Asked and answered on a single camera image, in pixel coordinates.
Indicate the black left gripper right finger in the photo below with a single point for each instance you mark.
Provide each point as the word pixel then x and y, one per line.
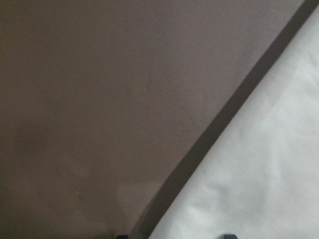
pixel 229 236

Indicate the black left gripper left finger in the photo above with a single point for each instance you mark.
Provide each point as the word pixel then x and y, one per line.
pixel 122 237

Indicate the cream long-sleeve cat shirt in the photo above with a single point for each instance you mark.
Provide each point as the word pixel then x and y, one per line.
pixel 260 179

